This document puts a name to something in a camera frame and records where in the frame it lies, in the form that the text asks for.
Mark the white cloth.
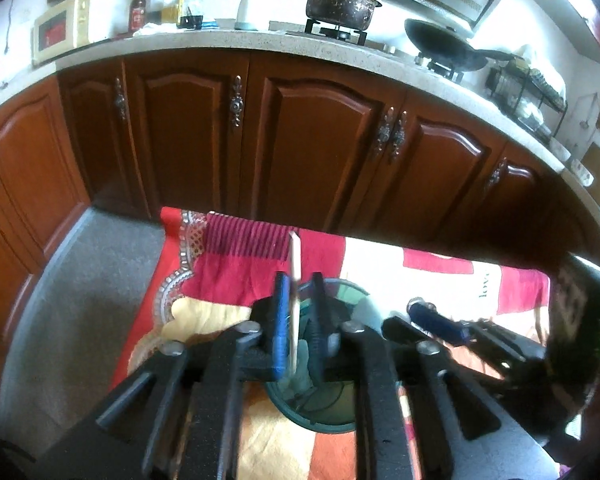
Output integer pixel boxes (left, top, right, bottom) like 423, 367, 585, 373
132, 22, 178, 37

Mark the black cooking pot with lid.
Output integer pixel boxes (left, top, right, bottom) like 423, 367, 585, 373
304, 0, 384, 32

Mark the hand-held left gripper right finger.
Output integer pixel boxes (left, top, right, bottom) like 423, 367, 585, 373
307, 272, 502, 480

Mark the stone kitchen countertop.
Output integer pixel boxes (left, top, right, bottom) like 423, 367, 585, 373
0, 27, 600, 256

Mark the red patterned tablecloth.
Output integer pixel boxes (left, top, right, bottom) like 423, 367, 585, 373
110, 205, 563, 480

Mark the black wall power cable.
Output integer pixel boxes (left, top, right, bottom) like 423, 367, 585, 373
1, 0, 22, 57

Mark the round utensil holder cup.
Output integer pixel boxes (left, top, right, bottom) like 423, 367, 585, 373
264, 279, 378, 434

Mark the row of wooden cabinet doors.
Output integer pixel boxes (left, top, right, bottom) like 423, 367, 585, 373
0, 52, 551, 341

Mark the pale wooden chopstick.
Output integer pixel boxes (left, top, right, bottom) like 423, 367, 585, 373
287, 230, 304, 377

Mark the cream microwave oven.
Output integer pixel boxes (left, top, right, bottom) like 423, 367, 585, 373
32, 0, 132, 67

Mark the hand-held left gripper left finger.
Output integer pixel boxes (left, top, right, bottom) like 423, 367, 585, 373
95, 272, 301, 480

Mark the black wire dish rack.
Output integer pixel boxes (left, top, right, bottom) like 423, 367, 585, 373
485, 54, 569, 137

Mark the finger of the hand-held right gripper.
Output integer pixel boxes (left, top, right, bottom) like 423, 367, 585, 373
381, 316, 526, 391
407, 297, 548, 366

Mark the red sauce bottle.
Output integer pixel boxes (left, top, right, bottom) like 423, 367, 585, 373
129, 0, 149, 34

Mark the black wok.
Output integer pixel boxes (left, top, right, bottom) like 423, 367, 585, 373
404, 19, 512, 73

